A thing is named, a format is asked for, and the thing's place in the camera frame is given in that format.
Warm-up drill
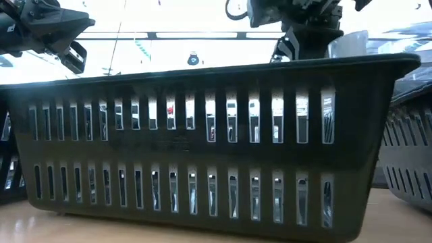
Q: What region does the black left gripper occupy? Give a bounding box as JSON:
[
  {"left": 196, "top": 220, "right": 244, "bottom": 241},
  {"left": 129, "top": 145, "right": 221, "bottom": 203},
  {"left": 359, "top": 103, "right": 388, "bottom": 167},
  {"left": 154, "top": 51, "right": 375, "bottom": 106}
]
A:
[{"left": 18, "top": 0, "right": 97, "bottom": 75}]

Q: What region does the black slotted plastic basket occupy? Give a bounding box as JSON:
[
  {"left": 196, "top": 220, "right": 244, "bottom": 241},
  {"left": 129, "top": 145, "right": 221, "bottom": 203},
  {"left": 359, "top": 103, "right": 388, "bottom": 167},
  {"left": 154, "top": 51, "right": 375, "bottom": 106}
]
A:
[
  {"left": 0, "top": 53, "right": 422, "bottom": 243},
  {"left": 0, "top": 97, "right": 28, "bottom": 205}
]

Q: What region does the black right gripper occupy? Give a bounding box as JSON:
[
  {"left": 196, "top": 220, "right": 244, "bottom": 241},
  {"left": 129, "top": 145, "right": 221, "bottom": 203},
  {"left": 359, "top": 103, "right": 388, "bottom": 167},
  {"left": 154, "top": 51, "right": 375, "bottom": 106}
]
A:
[{"left": 246, "top": 0, "right": 373, "bottom": 63}]

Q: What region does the small dark hanging object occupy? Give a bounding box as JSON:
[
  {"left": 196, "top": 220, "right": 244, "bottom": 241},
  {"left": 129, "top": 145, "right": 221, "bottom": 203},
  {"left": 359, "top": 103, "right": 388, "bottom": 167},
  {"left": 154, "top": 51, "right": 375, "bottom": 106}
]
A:
[{"left": 186, "top": 51, "right": 201, "bottom": 67}]

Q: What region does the gray slotted plastic basket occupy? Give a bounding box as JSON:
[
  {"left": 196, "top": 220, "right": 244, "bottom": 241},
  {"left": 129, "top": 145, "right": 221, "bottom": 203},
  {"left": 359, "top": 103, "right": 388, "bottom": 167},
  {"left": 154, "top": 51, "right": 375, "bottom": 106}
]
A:
[{"left": 377, "top": 82, "right": 432, "bottom": 213}]

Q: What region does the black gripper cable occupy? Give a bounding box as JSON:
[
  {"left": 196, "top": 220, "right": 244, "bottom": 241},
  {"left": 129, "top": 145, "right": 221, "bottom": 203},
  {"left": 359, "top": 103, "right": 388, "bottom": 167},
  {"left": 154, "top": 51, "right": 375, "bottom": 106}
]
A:
[{"left": 224, "top": 0, "right": 250, "bottom": 22}]

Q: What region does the thin hanging cord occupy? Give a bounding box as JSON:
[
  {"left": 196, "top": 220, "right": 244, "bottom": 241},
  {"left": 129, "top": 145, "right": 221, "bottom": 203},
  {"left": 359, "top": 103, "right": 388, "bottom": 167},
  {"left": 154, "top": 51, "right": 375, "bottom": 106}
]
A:
[{"left": 108, "top": 0, "right": 128, "bottom": 77}]

